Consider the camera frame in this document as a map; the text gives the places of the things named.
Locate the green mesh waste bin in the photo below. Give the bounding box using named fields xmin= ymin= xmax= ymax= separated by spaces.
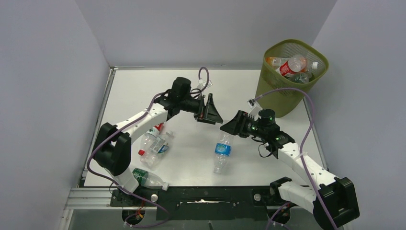
xmin=255 ymin=39 xmax=329 ymax=118

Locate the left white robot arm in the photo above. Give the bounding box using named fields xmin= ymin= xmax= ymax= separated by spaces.
xmin=90 ymin=77 xmax=223 ymax=194

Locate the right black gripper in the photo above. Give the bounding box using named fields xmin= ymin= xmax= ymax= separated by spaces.
xmin=221 ymin=111 xmax=267 ymax=139

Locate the orange drink bottle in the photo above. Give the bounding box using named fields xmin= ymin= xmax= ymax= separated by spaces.
xmin=265 ymin=57 xmax=318 ymax=72

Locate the crushed clear bottle white cap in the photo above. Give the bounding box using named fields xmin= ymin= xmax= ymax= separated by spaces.
xmin=140 ymin=131 xmax=174 ymax=170

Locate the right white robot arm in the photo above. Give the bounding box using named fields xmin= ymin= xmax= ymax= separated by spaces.
xmin=220 ymin=109 xmax=360 ymax=230

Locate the clear bottle blue label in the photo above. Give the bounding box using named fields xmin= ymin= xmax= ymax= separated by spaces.
xmin=214 ymin=131 xmax=234 ymax=174

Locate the clear bottle dark green label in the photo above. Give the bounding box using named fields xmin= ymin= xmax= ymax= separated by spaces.
xmin=132 ymin=168 xmax=169 ymax=191

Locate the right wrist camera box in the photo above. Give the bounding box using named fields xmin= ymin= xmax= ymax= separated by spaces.
xmin=247 ymin=99 xmax=262 ymax=120

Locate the aluminium frame rail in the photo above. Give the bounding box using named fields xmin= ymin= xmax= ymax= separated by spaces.
xmin=65 ymin=187 xmax=268 ymax=226

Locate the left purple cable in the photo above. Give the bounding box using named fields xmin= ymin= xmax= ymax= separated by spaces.
xmin=86 ymin=67 xmax=211 ymax=229

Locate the clear bottle red label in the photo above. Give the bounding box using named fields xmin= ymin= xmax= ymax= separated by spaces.
xmin=275 ymin=54 xmax=307 ymax=78
xmin=138 ymin=123 xmax=164 ymax=156

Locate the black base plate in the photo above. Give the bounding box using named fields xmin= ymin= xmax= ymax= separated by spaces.
xmin=110 ymin=186 xmax=285 ymax=221

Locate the clear bottle red label top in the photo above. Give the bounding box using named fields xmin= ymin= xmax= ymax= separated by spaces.
xmin=275 ymin=54 xmax=307 ymax=78

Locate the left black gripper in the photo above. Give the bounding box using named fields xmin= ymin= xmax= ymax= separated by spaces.
xmin=179 ymin=93 xmax=222 ymax=125

